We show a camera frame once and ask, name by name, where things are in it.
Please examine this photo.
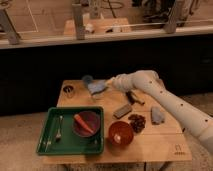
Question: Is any red bowl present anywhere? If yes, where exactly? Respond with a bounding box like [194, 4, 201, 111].
[108, 121, 134, 147]

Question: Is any small metal cup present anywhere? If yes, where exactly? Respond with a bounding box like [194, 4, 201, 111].
[63, 85, 74, 98]

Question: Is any wooden background table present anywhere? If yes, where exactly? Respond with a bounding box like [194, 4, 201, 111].
[64, 18, 131, 36]

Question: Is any orange carrot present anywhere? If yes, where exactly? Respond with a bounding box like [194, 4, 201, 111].
[74, 114, 94, 134]

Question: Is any grey rectangular block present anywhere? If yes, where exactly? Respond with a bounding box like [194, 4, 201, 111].
[113, 104, 132, 119]

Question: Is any right grey metal post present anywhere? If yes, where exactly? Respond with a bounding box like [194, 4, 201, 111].
[164, 0, 184, 34]

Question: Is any blue grey cloth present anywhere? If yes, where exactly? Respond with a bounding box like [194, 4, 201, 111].
[151, 107, 165, 125]

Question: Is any green plastic tray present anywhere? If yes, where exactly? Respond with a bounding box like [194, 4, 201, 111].
[37, 106, 104, 156]

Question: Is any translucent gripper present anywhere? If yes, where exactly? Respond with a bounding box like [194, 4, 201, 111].
[105, 74, 129, 92]

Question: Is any grey metal post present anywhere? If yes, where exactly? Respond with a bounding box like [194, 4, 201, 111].
[0, 9, 20, 45]
[164, 0, 184, 34]
[72, 4, 85, 40]

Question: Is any black handled tool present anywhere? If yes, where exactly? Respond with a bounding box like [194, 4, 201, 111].
[125, 91, 145, 105]

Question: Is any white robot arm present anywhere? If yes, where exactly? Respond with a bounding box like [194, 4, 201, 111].
[106, 70, 213, 154]

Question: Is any purple bowl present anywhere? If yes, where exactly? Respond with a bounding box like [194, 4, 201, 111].
[73, 111, 101, 137]

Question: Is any left grey metal post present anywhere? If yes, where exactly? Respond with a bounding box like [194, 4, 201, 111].
[0, 9, 20, 45]

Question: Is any dark grape bunch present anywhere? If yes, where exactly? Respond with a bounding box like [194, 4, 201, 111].
[128, 114, 146, 133]

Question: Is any white cup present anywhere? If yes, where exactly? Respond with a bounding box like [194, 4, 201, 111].
[82, 75, 93, 87]

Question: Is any middle grey metal post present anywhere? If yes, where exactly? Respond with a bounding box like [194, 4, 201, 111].
[72, 4, 85, 40]

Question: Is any white egg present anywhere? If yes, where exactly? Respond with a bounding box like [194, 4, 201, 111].
[114, 134, 121, 144]

